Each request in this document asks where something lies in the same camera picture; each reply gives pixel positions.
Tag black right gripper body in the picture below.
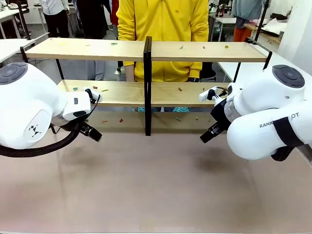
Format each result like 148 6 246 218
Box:
211 97 231 130

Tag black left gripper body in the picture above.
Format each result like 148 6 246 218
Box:
72 118 87 133

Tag person's right hand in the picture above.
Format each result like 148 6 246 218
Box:
125 65 136 82

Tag orange trousers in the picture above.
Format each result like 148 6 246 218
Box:
234 26 248 42

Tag grey background table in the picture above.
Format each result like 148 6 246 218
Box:
209 13 237 42

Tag wooden background desk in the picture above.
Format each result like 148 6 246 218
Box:
243 23 281 45

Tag black stand pole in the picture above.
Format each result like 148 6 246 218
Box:
254 0 270 45
17 0 32 41

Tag white paper sheet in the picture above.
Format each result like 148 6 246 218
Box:
261 18 289 33

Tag person in yellow hoodie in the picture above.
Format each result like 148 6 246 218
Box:
116 0 210 83

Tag bystander in dark clothes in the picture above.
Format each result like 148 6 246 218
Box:
75 0 109 39

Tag bystander in white shirt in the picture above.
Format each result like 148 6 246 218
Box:
39 0 71 39

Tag white background desk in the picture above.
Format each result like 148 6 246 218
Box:
0 8 28 39

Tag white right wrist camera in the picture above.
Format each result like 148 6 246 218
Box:
198 85 229 103

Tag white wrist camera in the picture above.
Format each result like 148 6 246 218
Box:
84 86 103 103
198 85 229 103

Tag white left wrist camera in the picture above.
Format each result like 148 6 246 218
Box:
84 86 103 103

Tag black braided cable sleeve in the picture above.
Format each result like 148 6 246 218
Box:
0 121 85 158

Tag black strap on arm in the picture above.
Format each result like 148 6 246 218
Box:
271 117 306 162

